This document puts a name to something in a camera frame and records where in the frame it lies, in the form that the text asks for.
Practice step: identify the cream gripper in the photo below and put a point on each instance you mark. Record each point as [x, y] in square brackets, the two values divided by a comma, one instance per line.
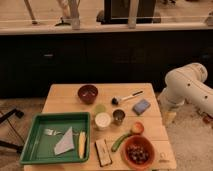
[168, 117]

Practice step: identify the blue sponge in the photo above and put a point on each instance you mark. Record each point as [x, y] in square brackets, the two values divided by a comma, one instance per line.
[141, 106]

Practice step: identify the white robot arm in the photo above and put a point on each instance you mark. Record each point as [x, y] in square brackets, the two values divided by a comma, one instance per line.
[185, 84]

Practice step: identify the red apple piece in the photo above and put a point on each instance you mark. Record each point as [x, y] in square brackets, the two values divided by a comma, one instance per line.
[137, 128]

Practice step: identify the orange bowl with dark fruit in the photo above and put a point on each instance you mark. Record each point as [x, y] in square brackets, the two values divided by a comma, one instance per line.
[138, 153]

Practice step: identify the small metal cup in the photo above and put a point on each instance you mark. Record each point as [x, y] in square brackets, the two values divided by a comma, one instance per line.
[118, 116]

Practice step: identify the black white dish brush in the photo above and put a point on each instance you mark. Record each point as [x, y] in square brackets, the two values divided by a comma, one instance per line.
[117, 100]

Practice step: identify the green pepper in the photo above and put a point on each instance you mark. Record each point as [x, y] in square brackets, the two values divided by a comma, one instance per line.
[118, 142]

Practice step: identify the white cup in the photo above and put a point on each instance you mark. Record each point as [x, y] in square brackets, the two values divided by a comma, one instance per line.
[102, 120]

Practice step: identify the light green lid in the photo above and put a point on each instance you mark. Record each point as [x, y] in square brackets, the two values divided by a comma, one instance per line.
[99, 108]

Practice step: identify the dark red bowl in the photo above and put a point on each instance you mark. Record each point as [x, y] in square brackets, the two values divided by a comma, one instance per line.
[88, 93]

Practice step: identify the yellow corn cob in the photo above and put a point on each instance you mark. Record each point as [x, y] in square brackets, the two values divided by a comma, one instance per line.
[81, 148]

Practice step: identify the grey cloth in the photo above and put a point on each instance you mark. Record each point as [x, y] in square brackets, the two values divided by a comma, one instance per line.
[65, 144]

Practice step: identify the green plastic tray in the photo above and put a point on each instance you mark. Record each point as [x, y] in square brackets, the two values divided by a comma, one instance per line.
[39, 148]

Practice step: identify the dark low cabinet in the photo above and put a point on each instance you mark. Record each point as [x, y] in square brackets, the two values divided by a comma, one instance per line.
[30, 64]

